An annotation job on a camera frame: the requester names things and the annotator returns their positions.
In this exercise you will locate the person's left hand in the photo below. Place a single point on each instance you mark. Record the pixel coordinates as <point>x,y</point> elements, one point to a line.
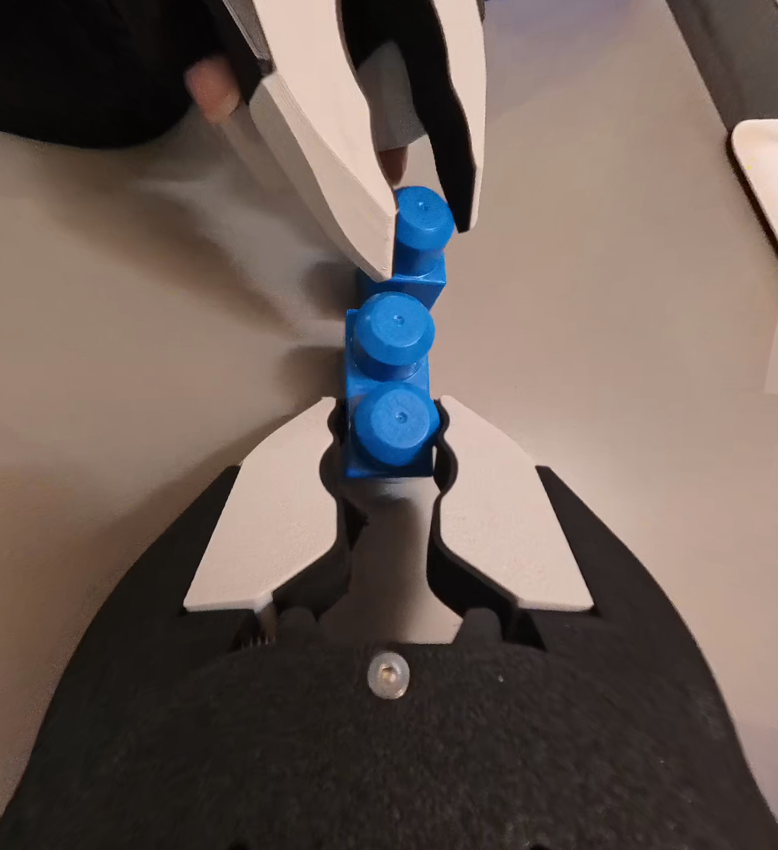
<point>213,90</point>

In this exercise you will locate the blue one-stud toy block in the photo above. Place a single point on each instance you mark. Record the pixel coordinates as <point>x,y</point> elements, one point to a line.
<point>422,226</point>

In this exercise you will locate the white document stand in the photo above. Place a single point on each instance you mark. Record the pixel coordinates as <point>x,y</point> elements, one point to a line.
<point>774,172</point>

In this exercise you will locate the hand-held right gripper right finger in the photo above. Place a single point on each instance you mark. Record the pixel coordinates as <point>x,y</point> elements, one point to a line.
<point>515,524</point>

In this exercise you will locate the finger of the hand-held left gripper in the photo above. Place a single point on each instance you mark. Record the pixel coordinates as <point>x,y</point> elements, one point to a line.
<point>472,99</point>
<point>322,133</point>

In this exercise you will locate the blue two-stud toy block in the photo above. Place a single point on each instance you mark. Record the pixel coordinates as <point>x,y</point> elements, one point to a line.
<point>392,372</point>

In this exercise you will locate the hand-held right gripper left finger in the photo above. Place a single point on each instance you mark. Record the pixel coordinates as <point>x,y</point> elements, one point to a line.
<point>262,524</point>

